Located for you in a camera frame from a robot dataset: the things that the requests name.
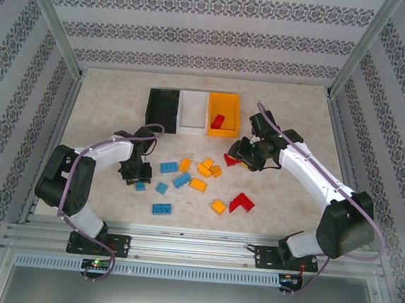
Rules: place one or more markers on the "small blue lego brick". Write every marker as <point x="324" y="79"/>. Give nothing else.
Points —
<point x="161" y="188"/>
<point x="140" y="187"/>

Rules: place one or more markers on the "red lego brick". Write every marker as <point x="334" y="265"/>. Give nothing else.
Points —
<point x="229" y="161"/>
<point x="218" y="122"/>

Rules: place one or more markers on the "yellow lego brick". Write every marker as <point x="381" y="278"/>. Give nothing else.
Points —
<point x="203" y="171"/>
<point x="216" y="171"/>
<point x="185" y="165"/>
<point x="217" y="207"/>
<point x="198" y="185"/>
<point x="207" y="163"/>

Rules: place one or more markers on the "red L-shaped lego piece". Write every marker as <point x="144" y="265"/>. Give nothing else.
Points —
<point x="235" y="205"/>

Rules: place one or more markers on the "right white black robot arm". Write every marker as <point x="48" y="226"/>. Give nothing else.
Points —
<point x="314" y="172"/>

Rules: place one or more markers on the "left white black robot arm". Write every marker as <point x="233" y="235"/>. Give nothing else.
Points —
<point x="110" y="150"/>

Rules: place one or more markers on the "yellow plastic bin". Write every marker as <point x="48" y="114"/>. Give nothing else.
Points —
<point x="227" y="106"/>

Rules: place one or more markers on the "white plastic bin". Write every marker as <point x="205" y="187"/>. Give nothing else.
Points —
<point x="193" y="111"/>

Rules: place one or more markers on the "black plastic bin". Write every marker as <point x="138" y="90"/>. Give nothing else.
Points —
<point x="162" y="109"/>

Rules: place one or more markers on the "small circuit board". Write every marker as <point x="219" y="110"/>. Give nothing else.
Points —
<point x="290" y="279"/>
<point x="97" y="264"/>

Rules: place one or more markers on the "grey metal shelf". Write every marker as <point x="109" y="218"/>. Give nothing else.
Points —
<point x="189" y="299"/>

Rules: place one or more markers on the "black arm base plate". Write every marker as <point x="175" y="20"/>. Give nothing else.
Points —
<point x="119" y="245"/>
<point x="264" y="258"/>

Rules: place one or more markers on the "aluminium side rail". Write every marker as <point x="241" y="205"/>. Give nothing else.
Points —
<point x="56" y="135"/>
<point x="341" y="142"/>

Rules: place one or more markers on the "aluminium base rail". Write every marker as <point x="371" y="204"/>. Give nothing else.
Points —
<point x="187" y="249"/>

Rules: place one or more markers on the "aluminium frame post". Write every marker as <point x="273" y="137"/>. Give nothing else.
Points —
<point x="364" y="45"/>
<point x="51" y="17"/>

